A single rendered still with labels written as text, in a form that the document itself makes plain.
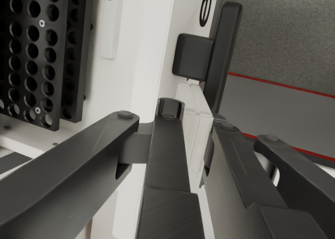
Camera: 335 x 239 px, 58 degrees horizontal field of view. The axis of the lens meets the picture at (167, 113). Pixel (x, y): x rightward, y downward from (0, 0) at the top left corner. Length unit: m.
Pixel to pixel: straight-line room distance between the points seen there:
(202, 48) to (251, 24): 0.91
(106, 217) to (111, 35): 0.28
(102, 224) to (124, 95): 0.24
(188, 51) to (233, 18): 0.03
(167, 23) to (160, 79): 0.03
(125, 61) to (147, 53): 0.11
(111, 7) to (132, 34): 0.03
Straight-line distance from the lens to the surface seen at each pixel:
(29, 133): 0.34
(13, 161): 0.34
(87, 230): 0.55
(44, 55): 0.27
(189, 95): 0.17
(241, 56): 1.11
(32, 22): 0.28
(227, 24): 0.19
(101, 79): 0.32
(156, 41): 0.19
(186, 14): 0.21
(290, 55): 1.10
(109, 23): 0.29
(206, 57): 0.19
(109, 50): 0.29
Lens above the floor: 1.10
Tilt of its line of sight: 66 degrees down
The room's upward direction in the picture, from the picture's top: 123 degrees counter-clockwise
